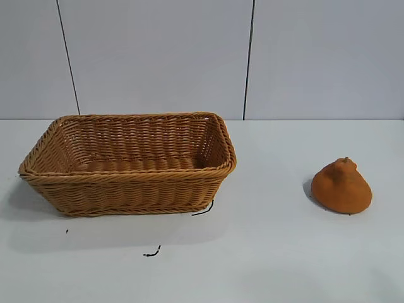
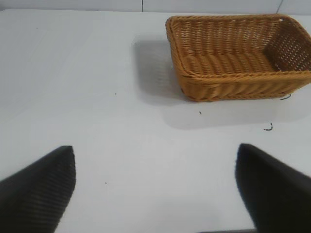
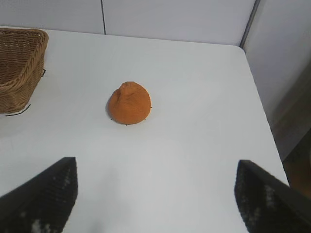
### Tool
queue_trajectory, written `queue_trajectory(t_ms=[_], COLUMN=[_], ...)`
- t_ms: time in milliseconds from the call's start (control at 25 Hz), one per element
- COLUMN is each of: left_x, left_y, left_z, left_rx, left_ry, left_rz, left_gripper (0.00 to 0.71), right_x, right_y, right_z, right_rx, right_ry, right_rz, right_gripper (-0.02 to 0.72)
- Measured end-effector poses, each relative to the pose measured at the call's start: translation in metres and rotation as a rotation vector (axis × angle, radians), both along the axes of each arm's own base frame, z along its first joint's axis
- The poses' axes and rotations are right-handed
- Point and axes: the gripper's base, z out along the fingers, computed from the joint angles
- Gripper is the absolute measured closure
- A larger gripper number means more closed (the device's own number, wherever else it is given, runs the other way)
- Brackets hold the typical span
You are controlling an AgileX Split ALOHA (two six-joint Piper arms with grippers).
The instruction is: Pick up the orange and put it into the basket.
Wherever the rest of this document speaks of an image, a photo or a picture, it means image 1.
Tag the orange fruit with stem knob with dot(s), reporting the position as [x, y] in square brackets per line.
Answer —
[342, 192]

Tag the tan woven wicker basket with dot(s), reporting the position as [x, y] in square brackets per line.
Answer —
[126, 192]

